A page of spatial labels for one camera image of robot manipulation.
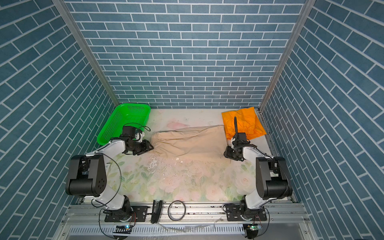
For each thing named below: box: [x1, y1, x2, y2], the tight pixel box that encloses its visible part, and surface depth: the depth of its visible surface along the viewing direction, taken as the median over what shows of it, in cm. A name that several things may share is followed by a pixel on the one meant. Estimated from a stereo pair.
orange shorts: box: [221, 106, 267, 140], surface depth 110 cm
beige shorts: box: [150, 125, 228, 158], surface depth 99 cm
